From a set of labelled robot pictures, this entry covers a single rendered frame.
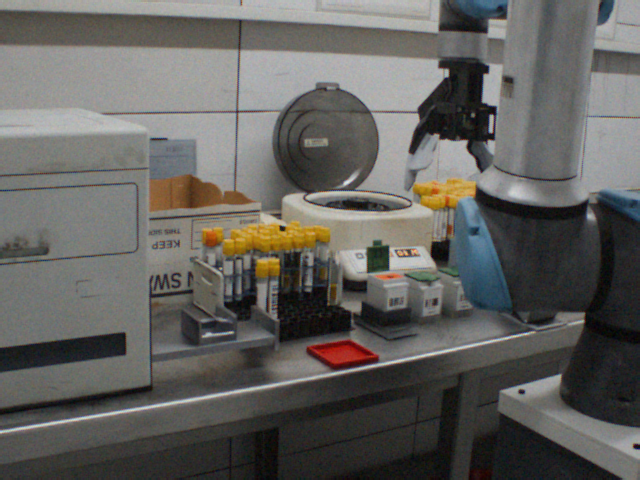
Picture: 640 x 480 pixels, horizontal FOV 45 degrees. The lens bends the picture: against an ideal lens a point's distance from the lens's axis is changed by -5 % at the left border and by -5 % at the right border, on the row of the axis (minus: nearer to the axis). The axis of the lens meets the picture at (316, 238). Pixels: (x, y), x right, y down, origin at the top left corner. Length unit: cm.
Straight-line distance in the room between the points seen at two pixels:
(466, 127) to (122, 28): 67
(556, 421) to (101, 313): 50
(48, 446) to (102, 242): 22
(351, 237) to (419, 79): 59
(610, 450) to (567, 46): 39
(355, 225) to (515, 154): 62
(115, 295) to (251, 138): 81
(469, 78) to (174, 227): 49
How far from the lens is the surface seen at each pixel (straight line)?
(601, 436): 85
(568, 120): 78
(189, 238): 123
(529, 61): 77
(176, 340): 98
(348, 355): 106
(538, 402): 91
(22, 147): 83
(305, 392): 99
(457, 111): 118
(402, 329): 114
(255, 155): 165
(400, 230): 140
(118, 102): 153
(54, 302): 87
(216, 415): 94
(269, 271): 107
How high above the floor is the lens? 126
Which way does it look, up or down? 13 degrees down
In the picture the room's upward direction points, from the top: 3 degrees clockwise
